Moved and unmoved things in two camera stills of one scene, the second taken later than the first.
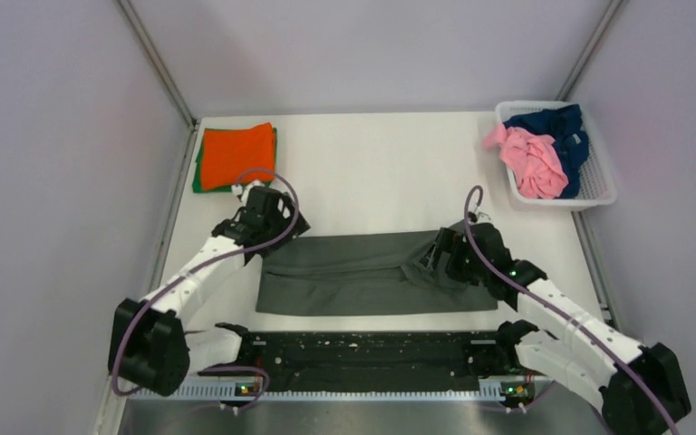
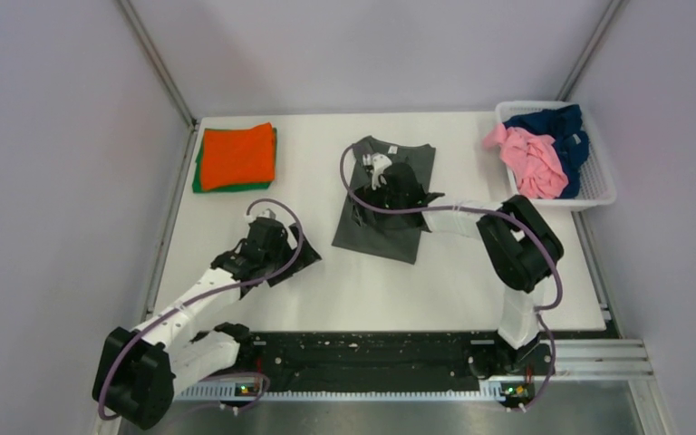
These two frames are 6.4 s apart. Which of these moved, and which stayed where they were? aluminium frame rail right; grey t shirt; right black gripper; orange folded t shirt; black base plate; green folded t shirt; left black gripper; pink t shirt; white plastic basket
Moved: right black gripper; grey t shirt; left black gripper
Stayed: white plastic basket; green folded t shirt; orange folded t shirt; pink t shirt; aluminium frame rail right; black base plate
